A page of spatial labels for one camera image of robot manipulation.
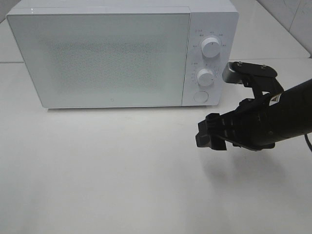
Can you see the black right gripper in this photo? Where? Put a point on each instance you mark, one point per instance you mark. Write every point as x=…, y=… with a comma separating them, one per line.
x=247, y=122

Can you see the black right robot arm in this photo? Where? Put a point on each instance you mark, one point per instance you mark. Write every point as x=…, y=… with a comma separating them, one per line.
x=289, y=114

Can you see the round white door button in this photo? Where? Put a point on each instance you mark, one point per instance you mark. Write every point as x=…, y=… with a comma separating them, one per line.
x=201, y=97

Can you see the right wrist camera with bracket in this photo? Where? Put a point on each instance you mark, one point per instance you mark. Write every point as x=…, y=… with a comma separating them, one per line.
x=260, y=78

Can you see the white microwave door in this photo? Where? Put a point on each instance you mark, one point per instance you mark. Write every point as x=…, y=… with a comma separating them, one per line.
x=83, y=61

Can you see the upper white power knob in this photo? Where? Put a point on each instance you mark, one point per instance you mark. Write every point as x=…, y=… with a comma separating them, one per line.
x=210, y=46

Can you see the white microwave oven body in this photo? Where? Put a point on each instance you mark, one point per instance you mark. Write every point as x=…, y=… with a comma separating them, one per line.
x=207, y=18

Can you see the white timer knob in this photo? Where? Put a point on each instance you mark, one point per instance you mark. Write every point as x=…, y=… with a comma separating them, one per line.
x=205, y=77

